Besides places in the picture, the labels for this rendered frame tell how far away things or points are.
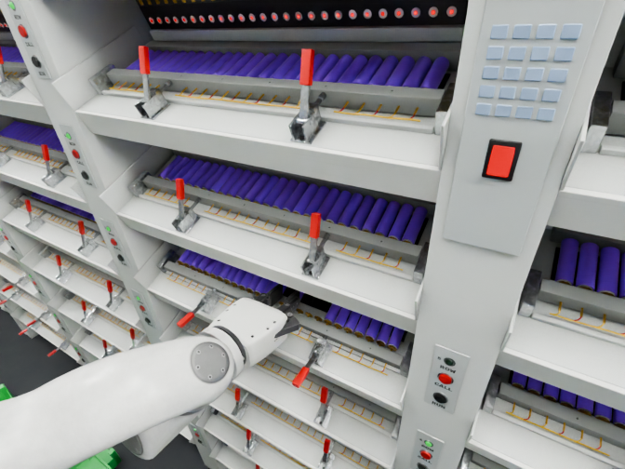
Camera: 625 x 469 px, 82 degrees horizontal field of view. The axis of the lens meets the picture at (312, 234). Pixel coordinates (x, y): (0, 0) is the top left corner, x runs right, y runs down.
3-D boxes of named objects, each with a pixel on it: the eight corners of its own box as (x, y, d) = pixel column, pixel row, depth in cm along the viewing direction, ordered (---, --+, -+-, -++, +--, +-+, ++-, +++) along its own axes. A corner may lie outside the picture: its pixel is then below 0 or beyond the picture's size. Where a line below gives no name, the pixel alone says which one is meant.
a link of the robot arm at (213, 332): (190, 369, 55) (204, 357, 57) (233, 395, 51) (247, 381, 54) (183, 327, 52) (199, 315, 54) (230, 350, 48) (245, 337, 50)
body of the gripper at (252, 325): (197, 358, 57) (244, 320, 66) (247, 386, 52) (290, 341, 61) (192, 320, 54) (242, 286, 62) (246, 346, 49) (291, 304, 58)
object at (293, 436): (387, 515, 81) (382, 514, 70) (194, 395, 108) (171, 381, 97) (416, 424, 90) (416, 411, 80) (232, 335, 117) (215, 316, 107)
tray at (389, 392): (403, 417, 59) (401, 403, 52) (156, 298, 86) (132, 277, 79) (439, 312, 68) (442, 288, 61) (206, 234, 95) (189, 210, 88)
